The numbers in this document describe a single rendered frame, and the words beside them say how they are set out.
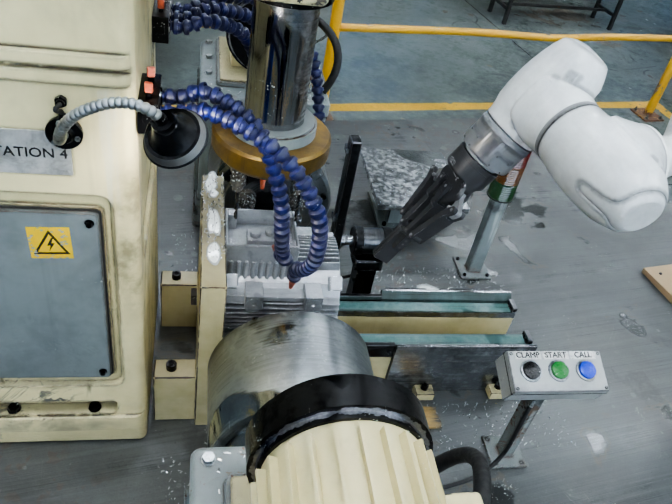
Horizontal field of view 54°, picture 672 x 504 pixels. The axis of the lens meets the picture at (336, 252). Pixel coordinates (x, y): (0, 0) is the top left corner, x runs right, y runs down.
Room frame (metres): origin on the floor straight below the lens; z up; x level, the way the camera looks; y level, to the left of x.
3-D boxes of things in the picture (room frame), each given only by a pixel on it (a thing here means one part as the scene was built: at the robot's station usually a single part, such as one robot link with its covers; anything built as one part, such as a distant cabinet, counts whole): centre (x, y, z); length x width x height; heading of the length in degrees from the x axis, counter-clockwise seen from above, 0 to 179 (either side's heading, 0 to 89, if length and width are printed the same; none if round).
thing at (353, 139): (1.06, 0.01, 1.12); 0.04 x 0.03 x 0.26; 106
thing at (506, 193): (1.33, -0.34, 1.05); 0.06 x 0.06 x 0.04
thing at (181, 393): (0.85, 0.24, 0.97); 0.30 x 0.11 x 0.34; 16
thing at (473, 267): (1.33, -0.34, 1.01); 0.08 x 0.08 x 0.42; 16
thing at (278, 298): (0.89, 0.09, 1.02); 0.20 x 0.19 x 0.19; 105
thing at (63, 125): (0.60, 0.25, 1.46); 0.18 x 0.11 x 0.13; 106
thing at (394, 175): (1.51, -0.16, 0.86); 0.27 x 0.24 x 0.12; 16
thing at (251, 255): (0.88, 0.13, 1.11); 0.12 x 0.11 x 0.07; 105
